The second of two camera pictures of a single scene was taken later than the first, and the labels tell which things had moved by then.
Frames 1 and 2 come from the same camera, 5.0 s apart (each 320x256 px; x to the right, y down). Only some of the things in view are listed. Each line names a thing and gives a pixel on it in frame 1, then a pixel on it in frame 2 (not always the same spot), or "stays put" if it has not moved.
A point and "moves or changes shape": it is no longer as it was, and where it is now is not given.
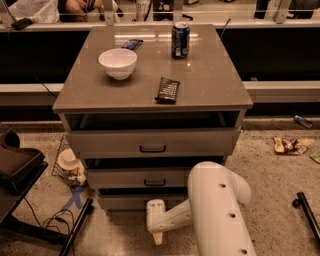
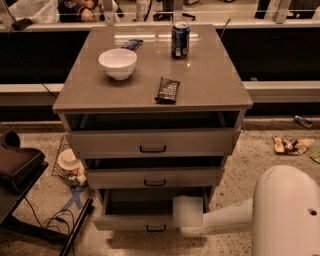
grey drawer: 136,202 moves or changes shape
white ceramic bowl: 119,63 stays put
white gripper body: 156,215 → 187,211
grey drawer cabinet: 143,103 stays put
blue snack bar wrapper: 132,44 stays put
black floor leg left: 89,209 stays put
